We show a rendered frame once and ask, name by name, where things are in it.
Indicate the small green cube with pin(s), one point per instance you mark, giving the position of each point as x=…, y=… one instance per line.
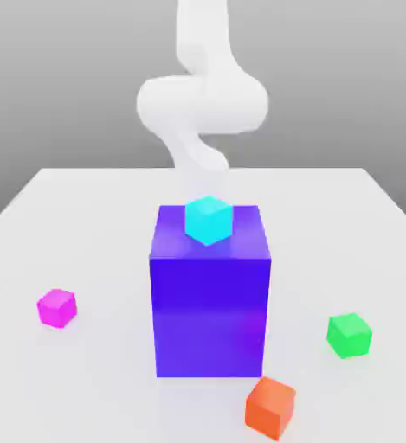
x=348, y=336

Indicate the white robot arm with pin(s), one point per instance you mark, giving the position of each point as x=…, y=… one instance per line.
x=202, y=104

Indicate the small orange cube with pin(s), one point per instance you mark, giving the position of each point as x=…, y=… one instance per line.
x=270, y=408

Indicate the small cyan cube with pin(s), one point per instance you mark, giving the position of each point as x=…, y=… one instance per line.
x=207, y=221

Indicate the large purple box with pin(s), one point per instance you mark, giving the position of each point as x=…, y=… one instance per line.
x=209, y=311

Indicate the small magenta cube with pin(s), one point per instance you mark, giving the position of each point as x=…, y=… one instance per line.
x=57, y=308

